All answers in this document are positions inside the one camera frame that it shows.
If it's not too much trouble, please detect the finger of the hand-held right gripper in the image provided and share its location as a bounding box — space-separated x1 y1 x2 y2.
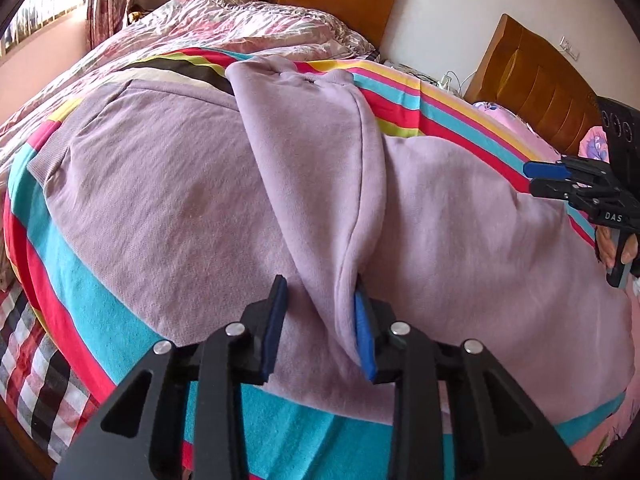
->
524 156 608 182
529 179 621 211

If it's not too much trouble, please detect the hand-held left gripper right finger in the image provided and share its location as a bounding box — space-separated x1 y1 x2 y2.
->
352 272 588 480

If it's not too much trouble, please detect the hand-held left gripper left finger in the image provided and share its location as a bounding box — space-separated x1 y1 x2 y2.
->
52 274 289 480

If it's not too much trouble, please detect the lilac sweatshirt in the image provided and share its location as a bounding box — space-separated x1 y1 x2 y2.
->
27 55 633 428

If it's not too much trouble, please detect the person's right hand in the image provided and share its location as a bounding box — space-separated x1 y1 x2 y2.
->
595 227 640 268

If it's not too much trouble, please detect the rolled pink floral quilt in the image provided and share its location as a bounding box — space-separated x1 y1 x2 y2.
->
579 125 612 164

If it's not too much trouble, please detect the pink bedsheet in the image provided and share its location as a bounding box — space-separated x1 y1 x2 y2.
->
472 101 640 467

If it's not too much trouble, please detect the ribbed wooden headboard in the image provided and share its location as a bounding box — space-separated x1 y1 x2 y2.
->
464 14 608 156

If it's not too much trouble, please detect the striped colourful blanket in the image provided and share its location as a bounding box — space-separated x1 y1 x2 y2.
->
2 47 628 480

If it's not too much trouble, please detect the plaid bedsheet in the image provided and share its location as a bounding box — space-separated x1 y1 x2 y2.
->
0 280 101 463

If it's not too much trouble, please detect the plain wooden headboard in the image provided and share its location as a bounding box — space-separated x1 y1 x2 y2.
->
181 0 401 51

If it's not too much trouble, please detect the window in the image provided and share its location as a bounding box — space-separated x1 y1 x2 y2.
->
0 0 93 58

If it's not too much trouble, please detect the white charger cable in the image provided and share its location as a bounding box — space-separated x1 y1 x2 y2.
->
385 60 476 95

